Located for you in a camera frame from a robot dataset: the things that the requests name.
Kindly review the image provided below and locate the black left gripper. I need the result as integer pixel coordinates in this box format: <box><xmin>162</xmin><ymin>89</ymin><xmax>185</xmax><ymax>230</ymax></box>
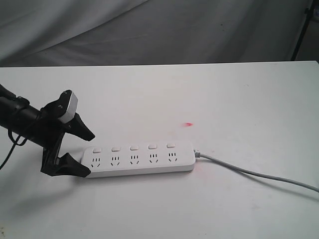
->
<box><xmin>36</xmin><ymin>91</ymin><xmax>95</xmax><ymax>177</ymax></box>

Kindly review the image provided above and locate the white five-outlet power strip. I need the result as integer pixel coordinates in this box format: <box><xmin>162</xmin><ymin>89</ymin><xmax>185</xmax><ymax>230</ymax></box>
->
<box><xmin>81</xmin><ymin>140</ymin><xmax>196</xmax><ymax>178</ymax></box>

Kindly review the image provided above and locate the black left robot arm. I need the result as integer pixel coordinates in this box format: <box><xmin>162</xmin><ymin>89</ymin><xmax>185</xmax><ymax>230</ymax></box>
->
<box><xmin>0</xmin><ymin>86</ymin><xmax>95</xmax><ymax>178</ymax></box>

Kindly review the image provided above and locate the grey backdrop cloth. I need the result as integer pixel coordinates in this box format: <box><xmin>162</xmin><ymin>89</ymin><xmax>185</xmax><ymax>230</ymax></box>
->
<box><xmin>0</xmin><ymin>0</ymin><xmax>312</xmax><ymax>67</ymax></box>

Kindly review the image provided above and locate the black tripod stand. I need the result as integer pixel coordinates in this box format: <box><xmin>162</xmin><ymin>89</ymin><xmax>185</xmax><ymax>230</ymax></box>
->
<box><xmin>290</xmin><ymin>0</ymin><xmax>319</xmax><ymax>62</ymax></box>

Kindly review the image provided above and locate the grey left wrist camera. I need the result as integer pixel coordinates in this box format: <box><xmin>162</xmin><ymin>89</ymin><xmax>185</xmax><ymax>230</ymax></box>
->
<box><xmin>59</xmin><ymin>90</ymin><xmax>78</xmax><ymax>123</ymax></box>

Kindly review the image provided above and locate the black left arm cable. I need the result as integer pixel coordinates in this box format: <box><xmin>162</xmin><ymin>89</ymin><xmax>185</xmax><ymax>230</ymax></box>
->
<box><xmin>0</xmin><ymin>129</ymin><xmax>28</xmax><ymax>170</ymax></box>

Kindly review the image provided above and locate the grey power cable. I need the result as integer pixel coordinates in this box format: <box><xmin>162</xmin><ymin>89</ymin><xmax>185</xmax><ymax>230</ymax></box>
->
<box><xmin>193</xmin><ymin>148</ymin><xmax>319</xmax><ymax>193</ymax></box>

